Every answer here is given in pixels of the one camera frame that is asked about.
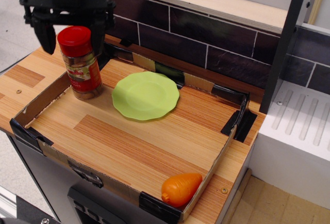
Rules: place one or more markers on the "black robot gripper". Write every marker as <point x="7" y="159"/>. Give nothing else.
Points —
<point x="42" y="15"/>

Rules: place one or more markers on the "red-capped basil spice bottle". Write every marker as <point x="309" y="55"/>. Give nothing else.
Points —
<point x="80" y="61"/>

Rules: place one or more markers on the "taped cardboard fence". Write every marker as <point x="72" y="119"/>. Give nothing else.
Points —
<point x="88" y="144"/>

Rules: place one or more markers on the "light green plastic plate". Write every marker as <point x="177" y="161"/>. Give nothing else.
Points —
<point x="145" y="96"/>

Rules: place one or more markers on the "black toy oven panel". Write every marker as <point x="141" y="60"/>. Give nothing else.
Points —
<point x="100" y="207"/>

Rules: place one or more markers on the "orange toy carrot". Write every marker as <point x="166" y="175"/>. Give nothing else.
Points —
<point x="180" y="189"/>

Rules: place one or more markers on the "light wooden shelf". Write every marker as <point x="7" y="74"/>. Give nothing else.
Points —
<point x="244" y="12"/>

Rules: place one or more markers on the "white ridged drainboard sink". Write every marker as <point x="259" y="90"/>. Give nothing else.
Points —
<point x="291" y="151"/>

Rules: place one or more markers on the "dark grey vertical post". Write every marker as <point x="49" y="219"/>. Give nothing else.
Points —
<point x="279" y="61"/>

